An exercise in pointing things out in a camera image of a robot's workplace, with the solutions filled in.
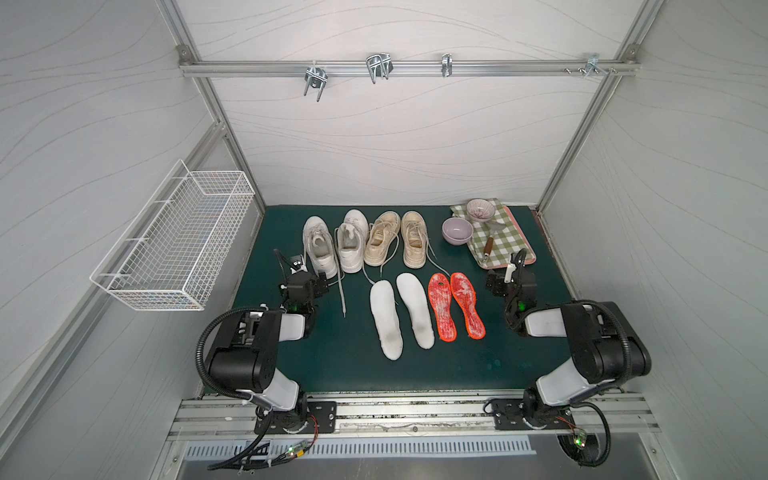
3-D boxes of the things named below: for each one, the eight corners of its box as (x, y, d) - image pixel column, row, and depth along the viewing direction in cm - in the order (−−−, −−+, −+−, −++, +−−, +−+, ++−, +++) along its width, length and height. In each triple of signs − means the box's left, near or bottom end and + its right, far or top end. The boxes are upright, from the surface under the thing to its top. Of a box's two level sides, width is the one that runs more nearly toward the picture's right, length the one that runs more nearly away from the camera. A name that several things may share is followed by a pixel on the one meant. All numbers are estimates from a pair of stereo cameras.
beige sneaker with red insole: (402, 268, 102) (402, 259, 98) (401, 215, 118) (401, 205, 114) (428, 268, 102) (430, 259, 98) (423, 215, 118) (424, 205, 114)
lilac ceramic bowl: (443, 245, 108) (444, 239, 105) (440, 223, 115) (441, 217, 112) (473, 245, 108) (475, 239, 105) (468, 223, 115) (470, 217, 112)
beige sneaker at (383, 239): (353, 264, 105) (351, 253, 100) (383, 216, 120) (383, 204, 115) (382, 276, 102) (381, 264, 97) (409, 225, 117) (410, 213, 112)
